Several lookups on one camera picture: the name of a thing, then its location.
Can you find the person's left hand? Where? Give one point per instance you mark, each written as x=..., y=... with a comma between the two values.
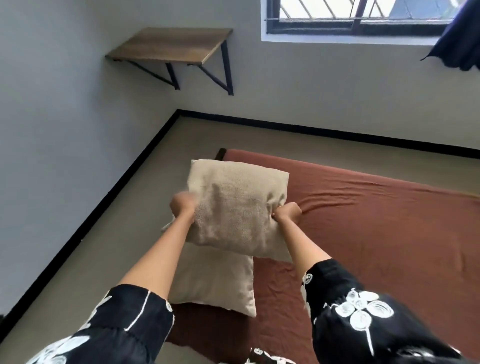
x=183, y=208

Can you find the person's right hand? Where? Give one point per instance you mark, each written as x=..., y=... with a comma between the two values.
x=288, y=213

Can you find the beige pillow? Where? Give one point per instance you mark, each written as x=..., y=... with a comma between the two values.
x=236, y=206
x=213, y=281

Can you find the brown bed sheet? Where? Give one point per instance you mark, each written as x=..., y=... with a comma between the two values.
x=375, y=232

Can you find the person's left forearm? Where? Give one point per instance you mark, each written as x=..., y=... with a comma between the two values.
x=157, y=258

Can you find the person's right forearm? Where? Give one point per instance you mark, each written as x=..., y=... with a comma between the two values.
x=303, y=247

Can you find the black floral blouse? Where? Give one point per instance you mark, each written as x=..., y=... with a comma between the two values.
x=375, y=337

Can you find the barred window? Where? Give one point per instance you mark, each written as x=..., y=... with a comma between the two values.
x=337, y=15

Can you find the dark blue curtain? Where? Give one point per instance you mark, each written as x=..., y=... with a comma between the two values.
x=457, y=41

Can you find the wooden wall shelf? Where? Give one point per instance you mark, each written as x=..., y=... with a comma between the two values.
x=172, y=43

